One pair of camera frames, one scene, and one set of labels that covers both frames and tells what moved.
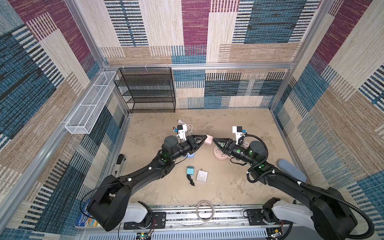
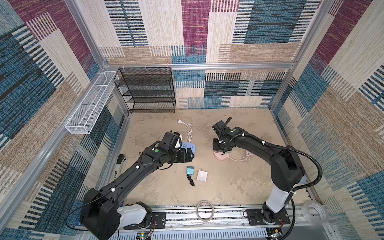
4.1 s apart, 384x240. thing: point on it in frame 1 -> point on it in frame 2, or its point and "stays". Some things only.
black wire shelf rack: (147, 90) stays
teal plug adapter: (190, 170) stays
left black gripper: (192, 140) -> (183, 159)
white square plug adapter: (202, 176) stays
